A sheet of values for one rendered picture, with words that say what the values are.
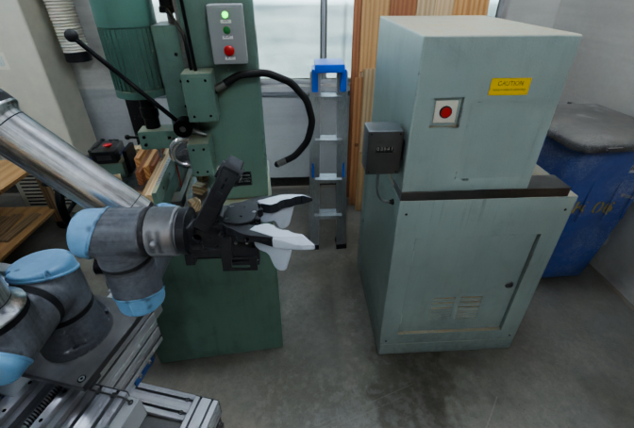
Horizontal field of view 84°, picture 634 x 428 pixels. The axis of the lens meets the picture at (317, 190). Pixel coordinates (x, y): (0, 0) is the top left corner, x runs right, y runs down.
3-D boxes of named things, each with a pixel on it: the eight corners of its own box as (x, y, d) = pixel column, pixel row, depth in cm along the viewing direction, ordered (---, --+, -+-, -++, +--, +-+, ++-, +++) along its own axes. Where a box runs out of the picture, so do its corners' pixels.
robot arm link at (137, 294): (178, 272, 67) (166, 226, 62) (158, 321, 58) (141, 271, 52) (137, 273, 67) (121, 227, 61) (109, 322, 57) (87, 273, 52)
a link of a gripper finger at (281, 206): (302, 217, 64) (258, 233, 59) (301, 187, 62) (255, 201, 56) (312, 223, 62) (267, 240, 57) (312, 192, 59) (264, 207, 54)
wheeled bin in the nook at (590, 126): (463, 231, 249) (500, 96, 199) (535, 227, 253) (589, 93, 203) (516, 303, 195) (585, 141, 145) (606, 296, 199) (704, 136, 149)
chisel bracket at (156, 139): (147, 146, 136) (141, 125, 132) (185, 143, 138) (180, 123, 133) (142, 154, 130) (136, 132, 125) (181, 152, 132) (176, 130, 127)
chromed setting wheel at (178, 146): (174, 167, 127) (165, 135, 120) (208, 165, 128) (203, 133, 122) (172, 171, 124) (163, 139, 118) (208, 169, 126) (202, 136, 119)
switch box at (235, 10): (215, 60, 111) (208, 3, 102) (248, 59, 112) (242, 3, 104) (213, 64, 105) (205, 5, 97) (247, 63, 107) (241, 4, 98)
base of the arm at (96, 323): (80, 368, 76) (63, 338, 71) (23, 354, 79) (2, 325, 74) (126, 312, 89) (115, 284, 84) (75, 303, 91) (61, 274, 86)
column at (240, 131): (217, 173, 155) (186, -14, 118) (268, 171, 158) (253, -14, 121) (211, 201, 136) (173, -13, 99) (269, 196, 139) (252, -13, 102)
